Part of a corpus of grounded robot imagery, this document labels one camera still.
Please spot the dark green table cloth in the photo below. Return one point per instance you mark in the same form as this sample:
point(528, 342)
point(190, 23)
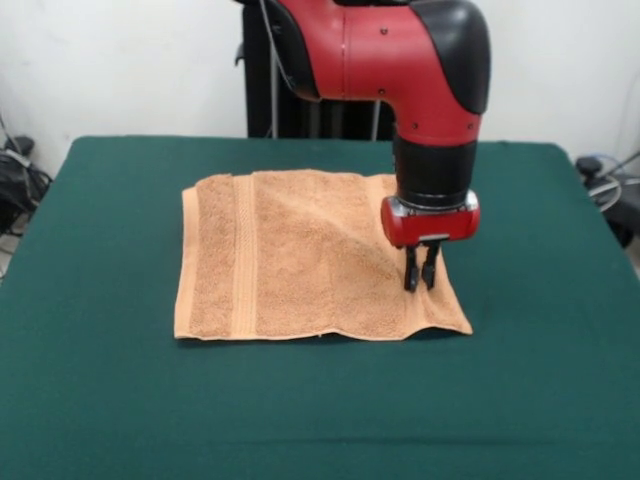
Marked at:
point(475, 390)

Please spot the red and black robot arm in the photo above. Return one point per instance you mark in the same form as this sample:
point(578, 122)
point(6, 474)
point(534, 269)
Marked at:
point(390, 55)

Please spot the tan terry towel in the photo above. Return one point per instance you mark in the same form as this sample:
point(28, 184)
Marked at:
point(300, 260)

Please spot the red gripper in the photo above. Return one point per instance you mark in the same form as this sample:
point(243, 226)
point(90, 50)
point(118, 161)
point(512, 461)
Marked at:
point(430, 227)

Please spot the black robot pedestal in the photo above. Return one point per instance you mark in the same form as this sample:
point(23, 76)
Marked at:
point(260, 100)

